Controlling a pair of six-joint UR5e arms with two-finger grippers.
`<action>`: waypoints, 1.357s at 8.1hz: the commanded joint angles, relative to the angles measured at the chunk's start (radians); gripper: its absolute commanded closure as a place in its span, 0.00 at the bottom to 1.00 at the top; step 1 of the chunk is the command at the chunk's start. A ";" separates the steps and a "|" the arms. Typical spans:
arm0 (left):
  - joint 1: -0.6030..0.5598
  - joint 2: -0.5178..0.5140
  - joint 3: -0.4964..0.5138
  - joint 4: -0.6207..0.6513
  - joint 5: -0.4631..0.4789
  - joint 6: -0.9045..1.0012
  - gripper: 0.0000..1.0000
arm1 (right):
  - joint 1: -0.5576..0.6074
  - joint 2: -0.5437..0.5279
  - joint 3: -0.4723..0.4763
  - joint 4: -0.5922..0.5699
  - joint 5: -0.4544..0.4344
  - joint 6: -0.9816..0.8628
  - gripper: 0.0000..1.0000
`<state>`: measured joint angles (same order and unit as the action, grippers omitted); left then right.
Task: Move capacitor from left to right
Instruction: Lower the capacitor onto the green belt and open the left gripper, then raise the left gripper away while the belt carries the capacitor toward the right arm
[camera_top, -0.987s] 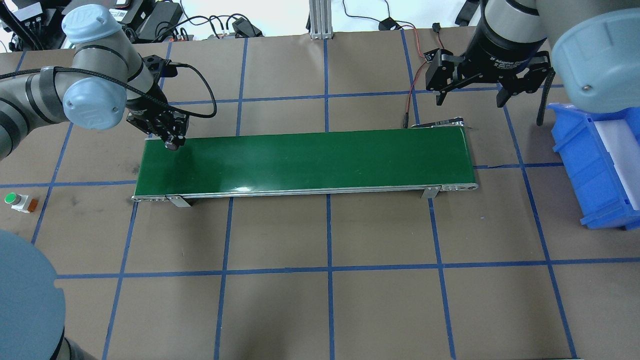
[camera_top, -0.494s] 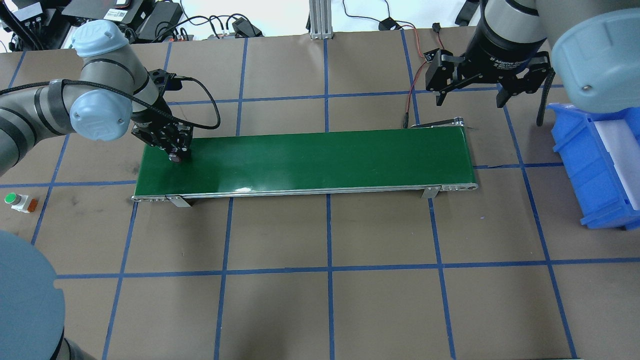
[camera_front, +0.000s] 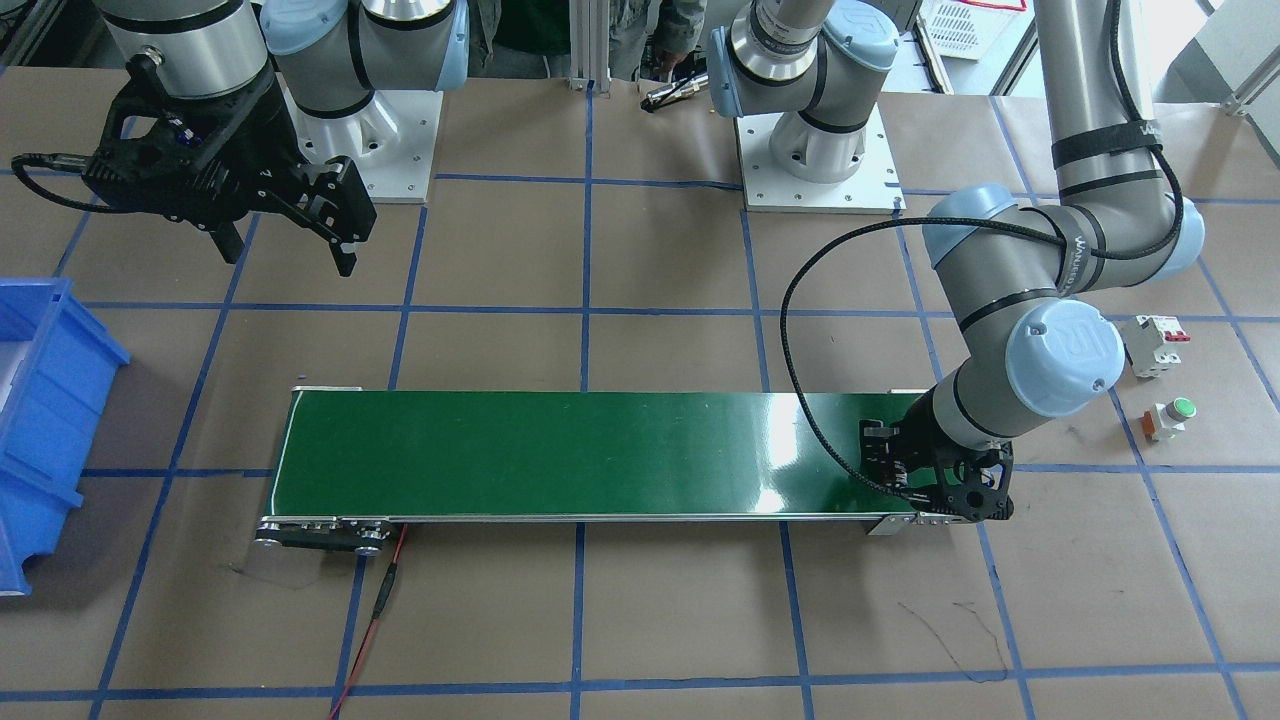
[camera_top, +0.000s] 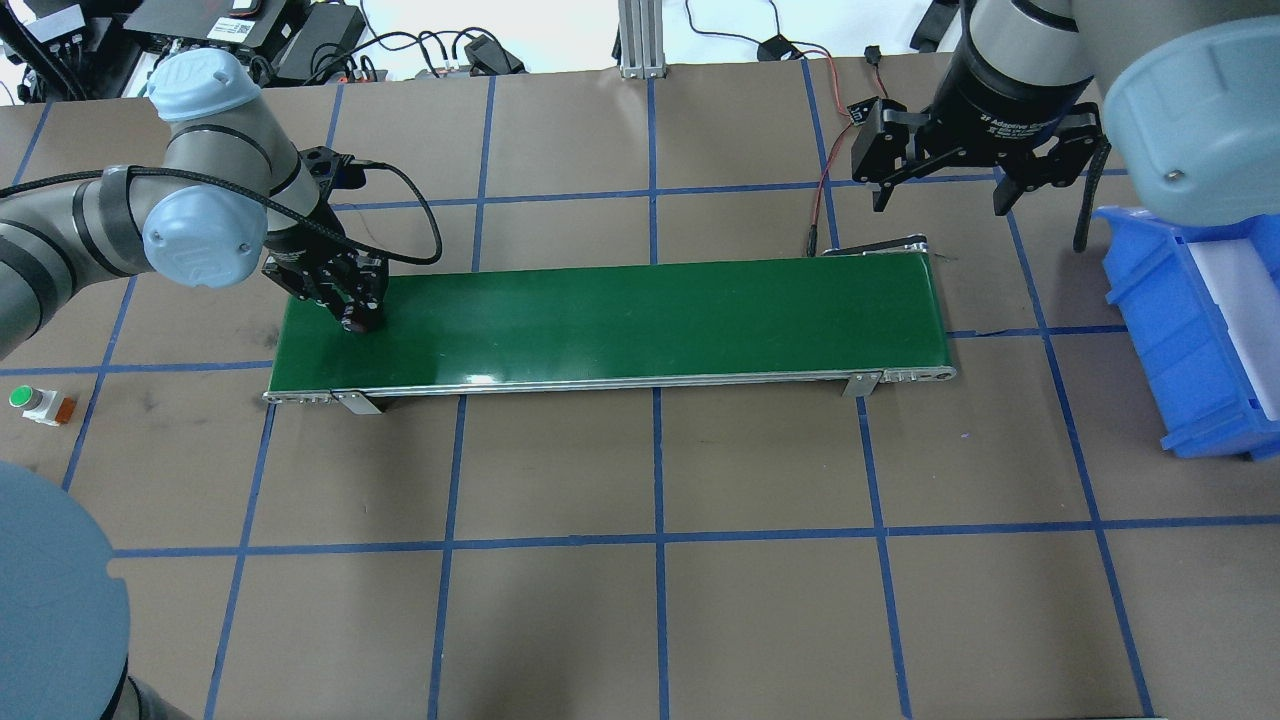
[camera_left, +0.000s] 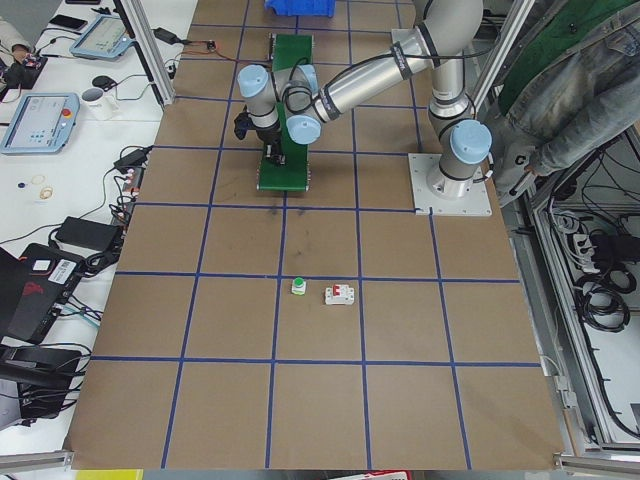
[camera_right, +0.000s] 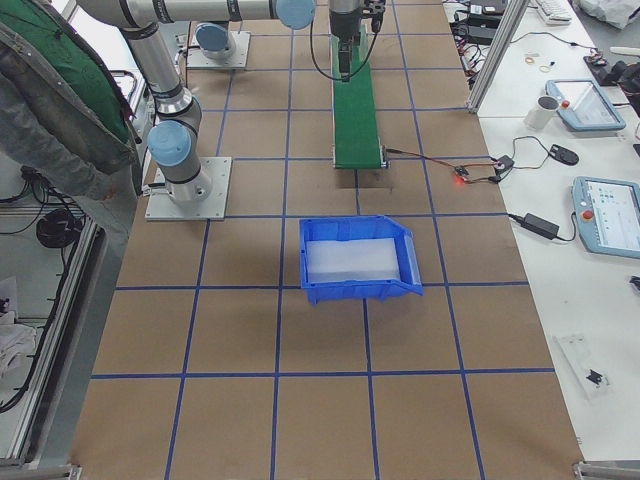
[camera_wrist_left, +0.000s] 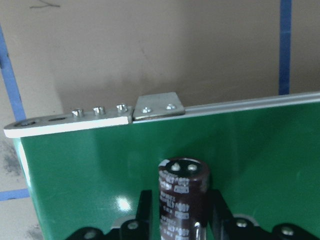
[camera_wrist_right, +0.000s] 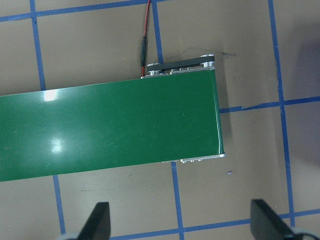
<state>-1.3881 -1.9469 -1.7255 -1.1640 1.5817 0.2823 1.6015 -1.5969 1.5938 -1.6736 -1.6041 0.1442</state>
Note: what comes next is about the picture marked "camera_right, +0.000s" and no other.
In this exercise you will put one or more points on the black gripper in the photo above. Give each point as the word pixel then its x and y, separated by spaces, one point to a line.
pixel 344 26

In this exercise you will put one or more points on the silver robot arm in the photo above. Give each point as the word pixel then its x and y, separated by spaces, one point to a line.
pixel 173 140
pixel 215 40

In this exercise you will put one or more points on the green conveyor belt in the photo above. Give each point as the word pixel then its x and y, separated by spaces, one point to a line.
pixel 357 144

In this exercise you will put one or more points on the small sensor circuit board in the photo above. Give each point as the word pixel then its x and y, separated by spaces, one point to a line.
pixel 462 173

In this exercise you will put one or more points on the white mug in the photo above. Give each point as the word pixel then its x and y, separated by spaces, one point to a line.
pixel 542 112

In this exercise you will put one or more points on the blue plastic bin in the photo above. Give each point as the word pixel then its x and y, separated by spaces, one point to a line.
pixel 357 257

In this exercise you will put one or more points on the far teach pendant tablet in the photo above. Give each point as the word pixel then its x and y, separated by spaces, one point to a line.
pixel 584 106

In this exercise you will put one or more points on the teach pendant tablet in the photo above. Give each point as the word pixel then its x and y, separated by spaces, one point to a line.
pixel 584 106
pixel 607 214

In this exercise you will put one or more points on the black computer mouse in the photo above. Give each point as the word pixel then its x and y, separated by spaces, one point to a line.
pixel 563 155

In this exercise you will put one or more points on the black power adapter brick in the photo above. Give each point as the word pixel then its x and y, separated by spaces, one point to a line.
pixel 540 226

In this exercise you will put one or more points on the person in denim jacket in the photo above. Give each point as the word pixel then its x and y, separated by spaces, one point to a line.
pixel 63 114

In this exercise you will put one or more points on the near teach pendant tablet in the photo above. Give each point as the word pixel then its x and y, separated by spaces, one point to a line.
pixel 607 214

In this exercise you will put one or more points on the aluminium frame post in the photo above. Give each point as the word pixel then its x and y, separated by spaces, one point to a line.
pixel 512 17

